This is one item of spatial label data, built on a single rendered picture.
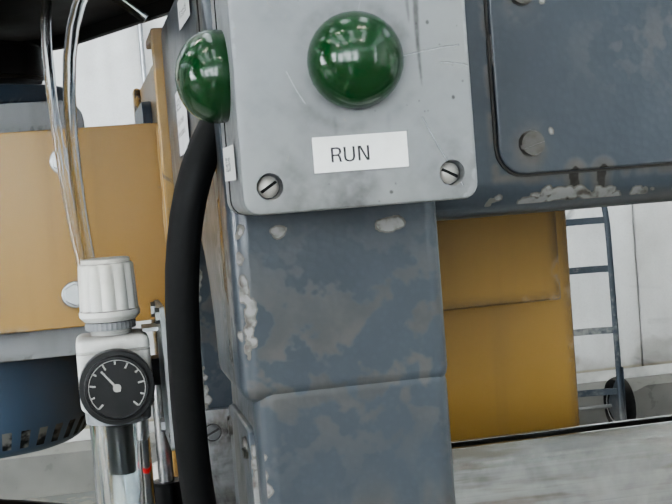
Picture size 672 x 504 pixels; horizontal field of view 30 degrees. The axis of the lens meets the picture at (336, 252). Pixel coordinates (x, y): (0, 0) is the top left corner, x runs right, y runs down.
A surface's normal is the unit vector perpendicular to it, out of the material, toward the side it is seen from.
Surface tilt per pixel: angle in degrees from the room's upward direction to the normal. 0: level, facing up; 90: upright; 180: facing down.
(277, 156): 90
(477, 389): 90
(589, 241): 90
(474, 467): 90
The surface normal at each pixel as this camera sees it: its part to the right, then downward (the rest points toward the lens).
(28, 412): 0.56, 0.02
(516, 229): 0.20, 0.04
